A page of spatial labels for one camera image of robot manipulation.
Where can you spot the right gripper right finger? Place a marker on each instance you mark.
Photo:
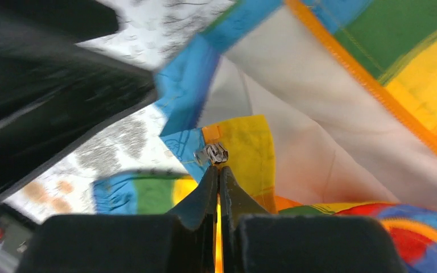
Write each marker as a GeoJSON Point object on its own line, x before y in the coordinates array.
{"type": "Point", "coordinates": [235, 203]}

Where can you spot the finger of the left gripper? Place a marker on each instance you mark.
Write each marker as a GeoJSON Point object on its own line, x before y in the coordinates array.
{"type": "Point", "coordinates": [53, 99]}

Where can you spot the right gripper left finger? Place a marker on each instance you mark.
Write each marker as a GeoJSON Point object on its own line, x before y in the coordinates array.
{"type": "Point", "coordinates": [193, 244]}

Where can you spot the silver zipper slider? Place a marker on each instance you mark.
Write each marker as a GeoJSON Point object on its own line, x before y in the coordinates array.
{"type": "Point", "coordinates": [214, 154]}

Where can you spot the rainbow striped jacket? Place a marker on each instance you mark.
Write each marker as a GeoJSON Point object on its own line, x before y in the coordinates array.
{"type": "Point", "coordinates": [325, 107]}

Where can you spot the floral patterned table mat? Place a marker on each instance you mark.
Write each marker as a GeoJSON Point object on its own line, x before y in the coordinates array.
{"type": "Point", "coordinates": [153, 34]}

